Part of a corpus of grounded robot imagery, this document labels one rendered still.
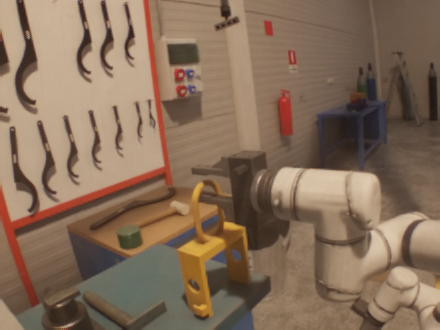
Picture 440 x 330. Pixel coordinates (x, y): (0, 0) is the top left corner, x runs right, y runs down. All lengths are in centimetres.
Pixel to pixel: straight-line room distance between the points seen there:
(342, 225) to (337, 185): 6
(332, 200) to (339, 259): 10
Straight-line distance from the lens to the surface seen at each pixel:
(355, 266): 56
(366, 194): 49
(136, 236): 137
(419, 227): 60
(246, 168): 57
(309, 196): 51
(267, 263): 233
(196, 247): 69
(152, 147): 283
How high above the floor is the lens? 153
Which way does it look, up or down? 12 degrees down
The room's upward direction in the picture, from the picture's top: 7 degrees counter-clockwise
